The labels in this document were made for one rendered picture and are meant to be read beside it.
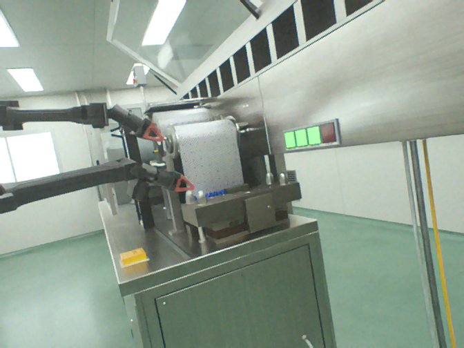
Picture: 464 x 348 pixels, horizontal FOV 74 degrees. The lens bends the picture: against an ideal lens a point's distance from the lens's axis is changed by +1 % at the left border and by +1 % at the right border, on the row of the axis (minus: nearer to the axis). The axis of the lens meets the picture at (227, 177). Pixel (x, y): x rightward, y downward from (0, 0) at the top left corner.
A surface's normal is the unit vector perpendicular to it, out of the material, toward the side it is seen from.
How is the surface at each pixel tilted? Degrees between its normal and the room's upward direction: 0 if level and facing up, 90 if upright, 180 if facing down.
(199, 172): 90
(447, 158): 90
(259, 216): 90
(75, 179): 107
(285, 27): 90
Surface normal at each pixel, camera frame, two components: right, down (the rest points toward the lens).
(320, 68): -0.90, 0.20
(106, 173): 0.62, 0.26
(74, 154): 0.40, 0.01
